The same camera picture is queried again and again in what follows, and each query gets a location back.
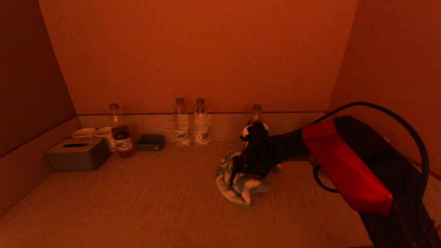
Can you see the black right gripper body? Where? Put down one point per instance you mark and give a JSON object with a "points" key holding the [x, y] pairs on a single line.
{"points": [[258, 156]]}

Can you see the black red right robot arm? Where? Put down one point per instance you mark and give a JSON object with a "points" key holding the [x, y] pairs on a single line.
{"points": [[351, 165]]}

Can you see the white ceramic cup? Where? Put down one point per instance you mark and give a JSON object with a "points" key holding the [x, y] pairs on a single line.
{"points": [[83, 133], [107, 135]]}

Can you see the part-empty amber tea bottle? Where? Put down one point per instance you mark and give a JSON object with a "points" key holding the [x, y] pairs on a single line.
{"points": [[122, 137]]}

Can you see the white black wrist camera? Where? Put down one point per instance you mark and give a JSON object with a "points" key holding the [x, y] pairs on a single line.
{"points": [[255, 132]]}

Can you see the green white striped towel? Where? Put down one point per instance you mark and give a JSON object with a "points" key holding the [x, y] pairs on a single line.
{"points": [[241, 193]]}

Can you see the clear water bottle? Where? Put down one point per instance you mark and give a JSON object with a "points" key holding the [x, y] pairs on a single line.
{"points": [[181, 127], [201, 127]]}

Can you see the grey-blue tissue box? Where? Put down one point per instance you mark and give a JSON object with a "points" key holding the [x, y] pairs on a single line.
{"points": [[77, 156]]}

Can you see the full dark tea bottle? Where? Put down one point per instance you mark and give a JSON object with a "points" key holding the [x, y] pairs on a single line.
{"points": [[256, 115]]}

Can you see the small teal tray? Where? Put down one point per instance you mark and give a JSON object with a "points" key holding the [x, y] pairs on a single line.
{"points": [[151, 142]]}

